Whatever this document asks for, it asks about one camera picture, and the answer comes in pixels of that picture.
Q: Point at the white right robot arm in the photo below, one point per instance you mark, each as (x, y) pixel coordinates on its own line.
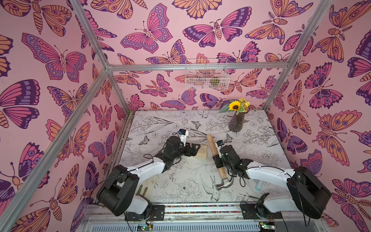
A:
(304, 191)

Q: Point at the aluminium cage frame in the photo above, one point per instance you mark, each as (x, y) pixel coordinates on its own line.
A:
(46, 147)

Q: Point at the small wooden nail block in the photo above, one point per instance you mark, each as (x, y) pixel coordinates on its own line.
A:
(202, 152)

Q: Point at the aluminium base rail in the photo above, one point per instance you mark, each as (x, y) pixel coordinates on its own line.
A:
(203, 217)

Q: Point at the yellow artificial sunflower bunch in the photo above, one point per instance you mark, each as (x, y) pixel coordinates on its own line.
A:
(238, 106)

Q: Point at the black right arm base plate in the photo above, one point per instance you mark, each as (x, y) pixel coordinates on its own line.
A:
(251, 211)

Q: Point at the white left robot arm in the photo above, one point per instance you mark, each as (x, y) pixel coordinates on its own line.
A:
(118, 191)

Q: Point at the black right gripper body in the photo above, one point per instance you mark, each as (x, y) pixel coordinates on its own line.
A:
(220, 162)

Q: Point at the wooden handled claw hammer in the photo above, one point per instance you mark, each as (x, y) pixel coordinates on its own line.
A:
(226, 181)

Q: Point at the light blue plastic tube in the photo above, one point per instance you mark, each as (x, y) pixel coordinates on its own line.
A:
(259, 184)

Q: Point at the ribbed purple glass vase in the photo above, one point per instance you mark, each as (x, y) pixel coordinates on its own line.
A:
(236, 123)

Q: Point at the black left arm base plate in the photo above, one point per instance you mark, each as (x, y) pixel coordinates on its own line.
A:
(152, 213)

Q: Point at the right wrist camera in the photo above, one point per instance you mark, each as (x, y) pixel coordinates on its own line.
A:
(219, 143)

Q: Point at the white wire wall basket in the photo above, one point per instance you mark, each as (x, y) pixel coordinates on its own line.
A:
(207, 76)

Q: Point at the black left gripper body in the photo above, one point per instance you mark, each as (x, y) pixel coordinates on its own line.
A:
(181, 152)

